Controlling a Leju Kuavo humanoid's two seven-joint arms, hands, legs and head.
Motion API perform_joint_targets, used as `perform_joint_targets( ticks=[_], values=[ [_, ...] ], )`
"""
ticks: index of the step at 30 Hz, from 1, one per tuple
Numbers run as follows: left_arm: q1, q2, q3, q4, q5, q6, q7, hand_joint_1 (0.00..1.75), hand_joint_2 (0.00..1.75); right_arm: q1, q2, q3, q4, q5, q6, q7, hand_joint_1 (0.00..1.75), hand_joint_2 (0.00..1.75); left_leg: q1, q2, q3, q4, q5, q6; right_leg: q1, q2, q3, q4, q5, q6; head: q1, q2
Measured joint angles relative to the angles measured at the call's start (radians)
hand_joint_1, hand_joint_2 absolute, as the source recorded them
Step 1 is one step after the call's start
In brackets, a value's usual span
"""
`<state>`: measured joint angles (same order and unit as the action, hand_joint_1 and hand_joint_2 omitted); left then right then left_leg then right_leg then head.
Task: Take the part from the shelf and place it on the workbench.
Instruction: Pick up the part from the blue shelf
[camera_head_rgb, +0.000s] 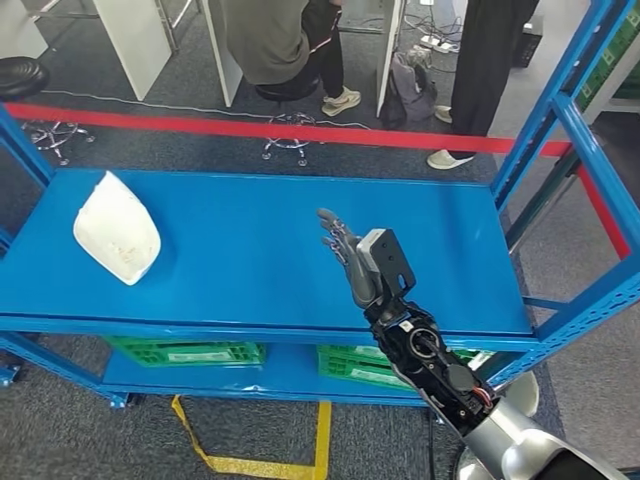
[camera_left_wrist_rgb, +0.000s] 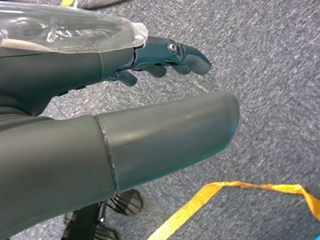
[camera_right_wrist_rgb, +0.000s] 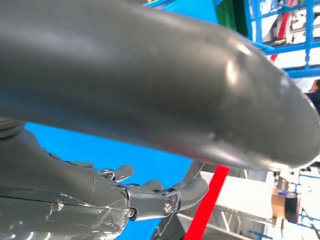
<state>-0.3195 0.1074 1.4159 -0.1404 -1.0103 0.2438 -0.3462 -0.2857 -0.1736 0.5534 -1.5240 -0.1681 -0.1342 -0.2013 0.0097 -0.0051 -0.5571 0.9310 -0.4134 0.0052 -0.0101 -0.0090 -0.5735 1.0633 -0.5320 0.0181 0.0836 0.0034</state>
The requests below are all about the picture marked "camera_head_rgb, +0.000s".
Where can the white curved shell part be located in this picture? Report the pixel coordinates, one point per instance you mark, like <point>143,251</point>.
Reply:
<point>118,232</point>

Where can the grey backpack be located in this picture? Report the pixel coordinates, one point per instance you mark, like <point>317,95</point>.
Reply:
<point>410,93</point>

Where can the red floor tape line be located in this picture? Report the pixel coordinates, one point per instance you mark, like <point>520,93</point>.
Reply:
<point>200,124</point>

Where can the black box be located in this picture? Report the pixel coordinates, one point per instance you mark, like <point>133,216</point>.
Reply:
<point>527,46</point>

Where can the seated person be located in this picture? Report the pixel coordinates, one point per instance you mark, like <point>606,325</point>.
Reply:
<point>270,40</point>

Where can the green plastic crate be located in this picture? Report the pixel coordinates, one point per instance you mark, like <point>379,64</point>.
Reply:
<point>607,60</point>
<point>185,352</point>
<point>350,368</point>

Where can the black caster wheel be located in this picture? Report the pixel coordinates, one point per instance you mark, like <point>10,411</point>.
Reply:
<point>135,400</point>

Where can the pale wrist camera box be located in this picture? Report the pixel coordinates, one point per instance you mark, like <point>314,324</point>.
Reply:
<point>390,262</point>

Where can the black round stool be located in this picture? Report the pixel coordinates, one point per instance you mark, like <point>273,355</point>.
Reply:
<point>287,93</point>
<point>20,76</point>

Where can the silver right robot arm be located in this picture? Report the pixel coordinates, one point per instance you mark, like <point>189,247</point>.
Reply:
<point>500,437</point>

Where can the standing person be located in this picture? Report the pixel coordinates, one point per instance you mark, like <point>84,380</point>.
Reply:
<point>480,66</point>

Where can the white power strip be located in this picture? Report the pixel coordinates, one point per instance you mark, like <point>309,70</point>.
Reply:
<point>440,45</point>

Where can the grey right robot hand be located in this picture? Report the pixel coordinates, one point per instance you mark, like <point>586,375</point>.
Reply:
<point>352,258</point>

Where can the dark green metal beam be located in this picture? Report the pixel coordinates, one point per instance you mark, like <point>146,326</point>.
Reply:
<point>545,199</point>

